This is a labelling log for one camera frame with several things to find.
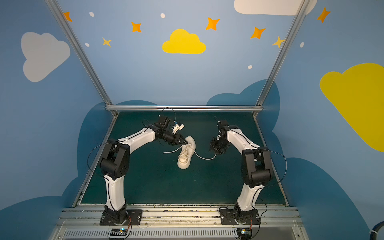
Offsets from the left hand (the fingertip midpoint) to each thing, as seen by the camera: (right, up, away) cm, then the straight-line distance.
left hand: (186, 142), depth 91 cm
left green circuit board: (-33, -43, -18) cm, 57 cm away
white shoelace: (-1, -8, -4) cm, 9 cm away
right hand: (+16, -5, +1) cm, 17 cm away
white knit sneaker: (+3, -1, +10) cm, 11 cm away
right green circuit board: (+30, -44, -17) cm, 56 cm away
